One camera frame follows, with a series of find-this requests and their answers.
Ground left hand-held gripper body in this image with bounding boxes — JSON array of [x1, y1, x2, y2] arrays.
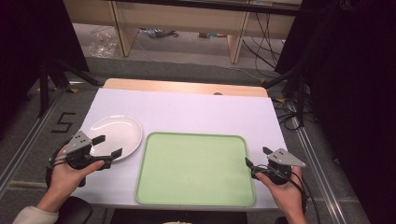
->
[[63, 130, 113, 171]]

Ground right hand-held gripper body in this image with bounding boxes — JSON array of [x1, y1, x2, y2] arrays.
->
[[250, 147, 307, 186]]

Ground white plate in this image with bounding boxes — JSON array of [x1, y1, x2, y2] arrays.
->
[[86, 114, 144, 162]]

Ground person's right hand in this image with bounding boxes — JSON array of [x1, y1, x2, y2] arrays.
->
[[255, 165, 308, 219]]

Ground person's left hand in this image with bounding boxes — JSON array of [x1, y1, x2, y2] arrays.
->
[[36, 160, 106, 214]]

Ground green tray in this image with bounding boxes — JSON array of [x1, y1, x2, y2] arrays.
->
[[134, 131, 257, 208]]

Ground black tripod stand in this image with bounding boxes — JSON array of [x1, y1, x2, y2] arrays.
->
[[36, 58, 105, 119], [261, 65, 309, 128]]

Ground black chair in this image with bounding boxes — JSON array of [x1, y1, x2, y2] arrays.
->
[[56, 195, 94, 224]]

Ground white table mat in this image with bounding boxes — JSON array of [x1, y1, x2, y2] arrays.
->
[[72, 87, 290, 210]]

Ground wooden table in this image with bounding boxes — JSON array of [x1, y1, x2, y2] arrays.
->
[[102, 77, 269, 98]]

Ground clear plastic bag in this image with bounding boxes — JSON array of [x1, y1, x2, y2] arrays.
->
[[86, 28, 119, 59]]

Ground black curtain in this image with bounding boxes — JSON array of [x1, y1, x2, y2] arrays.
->
[[274, 0, 396, 224], [0, 0, 91, 139]]

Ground blue crumpled wrapper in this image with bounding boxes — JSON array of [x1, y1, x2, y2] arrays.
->
[[137, 27, 180, 39]]

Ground wooden desk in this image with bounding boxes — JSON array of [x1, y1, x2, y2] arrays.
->
[[63, 0, 304, 65]]

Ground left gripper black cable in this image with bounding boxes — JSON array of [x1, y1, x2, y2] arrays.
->
[[45, 140, 73, 189]]

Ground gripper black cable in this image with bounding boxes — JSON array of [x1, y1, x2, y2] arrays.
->
[[45, 140, 73, 189], [252, 163, 322, 224]]

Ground metal floor rail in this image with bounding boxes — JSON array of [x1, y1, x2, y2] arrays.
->
[[286, 101, 358, 224], [0, 81, 85, 199]]

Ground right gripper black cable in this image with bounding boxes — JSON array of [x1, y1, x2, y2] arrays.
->
[[252, 163, 322, 224]]

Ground black floor cables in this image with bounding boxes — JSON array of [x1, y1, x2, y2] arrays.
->
[[273, 97, 314, 126]]

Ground hanging black cables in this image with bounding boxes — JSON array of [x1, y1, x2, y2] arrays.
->
[[242, 11, 292, 78]]

